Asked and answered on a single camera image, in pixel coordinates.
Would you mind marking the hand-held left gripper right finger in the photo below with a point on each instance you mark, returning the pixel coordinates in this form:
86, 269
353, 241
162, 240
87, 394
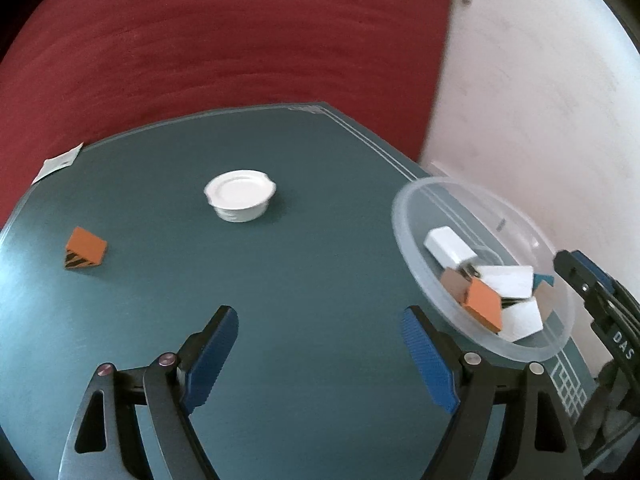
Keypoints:
430, 360

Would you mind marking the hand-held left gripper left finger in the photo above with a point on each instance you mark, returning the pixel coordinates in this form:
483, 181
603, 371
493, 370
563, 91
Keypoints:
210, 365

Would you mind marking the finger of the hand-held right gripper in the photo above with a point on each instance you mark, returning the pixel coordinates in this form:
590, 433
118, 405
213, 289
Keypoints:
597, 272
582, 287

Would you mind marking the plain white block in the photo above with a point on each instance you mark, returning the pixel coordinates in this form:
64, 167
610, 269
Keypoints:
522, 320

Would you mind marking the white black-striped block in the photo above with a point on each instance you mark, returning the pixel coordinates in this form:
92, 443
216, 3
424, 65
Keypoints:
507, 280

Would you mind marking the large orange striped wedge block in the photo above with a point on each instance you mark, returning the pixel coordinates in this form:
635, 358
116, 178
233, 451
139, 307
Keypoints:
482, 302

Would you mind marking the thin brown wooden plate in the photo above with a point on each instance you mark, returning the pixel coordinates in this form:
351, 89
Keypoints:
455, 285

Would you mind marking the white charger plug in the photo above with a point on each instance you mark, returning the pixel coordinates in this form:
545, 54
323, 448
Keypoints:
447, 247

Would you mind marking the clear plastic bowl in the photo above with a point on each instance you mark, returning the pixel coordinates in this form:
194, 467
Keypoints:
450, 200

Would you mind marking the person's right hand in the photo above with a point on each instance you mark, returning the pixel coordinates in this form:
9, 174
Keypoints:
600, 410

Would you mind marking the small orange striped wedge block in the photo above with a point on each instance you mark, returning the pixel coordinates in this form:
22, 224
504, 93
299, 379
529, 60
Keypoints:
87, 245

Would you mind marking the white plastic lid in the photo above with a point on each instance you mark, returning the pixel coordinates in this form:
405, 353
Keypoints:
240, 192

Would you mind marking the white paper slip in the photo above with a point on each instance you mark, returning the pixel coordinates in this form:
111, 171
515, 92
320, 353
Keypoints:
60, 162

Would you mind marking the red quilted sofa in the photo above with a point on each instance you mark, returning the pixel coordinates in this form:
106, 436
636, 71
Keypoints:
225, 35

